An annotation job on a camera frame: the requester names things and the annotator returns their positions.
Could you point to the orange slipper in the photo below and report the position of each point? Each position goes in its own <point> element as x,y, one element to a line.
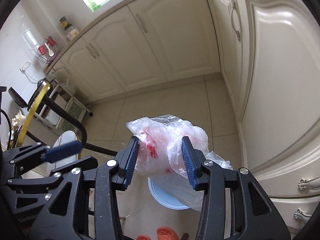
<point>143,237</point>
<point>166,233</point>

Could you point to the black silver grill appliance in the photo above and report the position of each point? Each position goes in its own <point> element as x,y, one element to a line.
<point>26,100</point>

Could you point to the green dish soap bottle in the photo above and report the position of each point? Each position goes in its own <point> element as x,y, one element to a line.
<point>93,6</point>

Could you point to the white wall socket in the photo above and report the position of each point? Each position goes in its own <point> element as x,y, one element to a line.
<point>25,66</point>

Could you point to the wire rack with red cups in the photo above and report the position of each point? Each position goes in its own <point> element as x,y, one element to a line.
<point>48,51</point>

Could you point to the round white marble table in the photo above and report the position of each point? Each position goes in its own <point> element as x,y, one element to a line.
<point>20,124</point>

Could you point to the white storage shelf cart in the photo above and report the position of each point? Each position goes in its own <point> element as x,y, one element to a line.
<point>65,100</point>

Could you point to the clear pink plastic bag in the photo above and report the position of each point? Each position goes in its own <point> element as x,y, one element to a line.
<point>160,154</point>

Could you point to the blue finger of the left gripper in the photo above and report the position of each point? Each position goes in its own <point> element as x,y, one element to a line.
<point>52,155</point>

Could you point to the glass jar with yellow lid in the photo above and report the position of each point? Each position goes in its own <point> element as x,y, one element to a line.
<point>71,31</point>

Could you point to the cream base cabinets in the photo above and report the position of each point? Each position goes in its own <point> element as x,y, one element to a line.
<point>267,52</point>

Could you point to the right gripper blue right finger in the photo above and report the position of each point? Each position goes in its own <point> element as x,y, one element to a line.
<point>193,160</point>

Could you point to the light blue trash bin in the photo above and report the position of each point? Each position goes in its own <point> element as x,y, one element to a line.
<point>165,199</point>

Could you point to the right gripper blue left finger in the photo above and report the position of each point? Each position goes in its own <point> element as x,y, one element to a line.
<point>127,163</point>

